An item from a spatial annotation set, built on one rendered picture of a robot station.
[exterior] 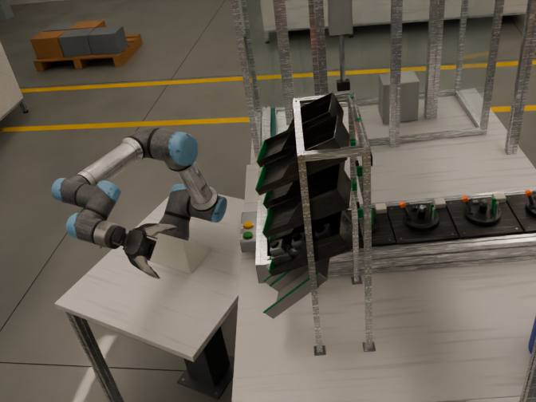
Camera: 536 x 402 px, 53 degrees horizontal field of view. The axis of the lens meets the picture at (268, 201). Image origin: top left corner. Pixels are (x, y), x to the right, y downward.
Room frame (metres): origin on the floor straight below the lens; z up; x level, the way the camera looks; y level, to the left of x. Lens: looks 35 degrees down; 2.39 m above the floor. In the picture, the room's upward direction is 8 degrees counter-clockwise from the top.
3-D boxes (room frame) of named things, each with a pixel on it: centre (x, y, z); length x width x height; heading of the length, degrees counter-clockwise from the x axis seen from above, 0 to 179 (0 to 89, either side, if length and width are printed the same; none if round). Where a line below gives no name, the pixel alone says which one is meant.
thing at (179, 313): (1.84, 0.40, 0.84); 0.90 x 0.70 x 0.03; 147
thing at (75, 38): (7.27, 2.08, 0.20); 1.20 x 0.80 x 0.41; 77
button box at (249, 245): (1.85, 0.10, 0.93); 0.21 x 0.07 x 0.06; 175
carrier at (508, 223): (1.68, -0.85, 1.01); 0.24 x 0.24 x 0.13; 85
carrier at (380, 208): (1.72, -0.36, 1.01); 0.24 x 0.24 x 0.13; 85
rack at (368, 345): (1.37, -0.20, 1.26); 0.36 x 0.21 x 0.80; 175
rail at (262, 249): (2.03, 0.02, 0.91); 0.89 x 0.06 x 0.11; 175
